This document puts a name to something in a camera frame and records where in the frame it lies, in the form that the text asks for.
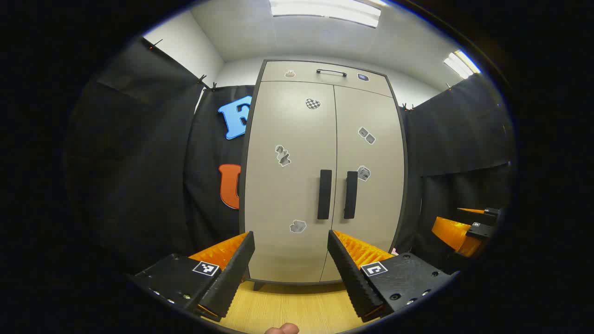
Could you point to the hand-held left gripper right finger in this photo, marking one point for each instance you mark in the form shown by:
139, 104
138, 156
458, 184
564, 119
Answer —
350, 278

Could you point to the grey cabinet door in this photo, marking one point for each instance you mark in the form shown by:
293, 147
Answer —
376, 208
287, 195

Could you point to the black backdrop cloth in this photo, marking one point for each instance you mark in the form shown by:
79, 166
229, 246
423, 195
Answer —
139, 162

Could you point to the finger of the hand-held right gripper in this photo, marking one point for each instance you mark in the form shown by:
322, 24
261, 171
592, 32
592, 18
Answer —
485, 215
455, 234

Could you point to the small ceiling light panel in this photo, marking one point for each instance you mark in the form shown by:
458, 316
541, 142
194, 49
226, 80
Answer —
461, 64

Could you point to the grey cabinet drawer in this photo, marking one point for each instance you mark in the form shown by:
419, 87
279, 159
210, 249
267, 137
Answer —
306, 72

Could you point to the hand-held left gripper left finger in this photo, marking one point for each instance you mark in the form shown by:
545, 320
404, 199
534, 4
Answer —
232, 278

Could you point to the long ceiling light panel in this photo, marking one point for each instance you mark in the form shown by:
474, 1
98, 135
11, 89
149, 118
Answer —
325, 10

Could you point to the grey double-door shoe cabinet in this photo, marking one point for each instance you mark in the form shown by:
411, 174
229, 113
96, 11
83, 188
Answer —
242, 195

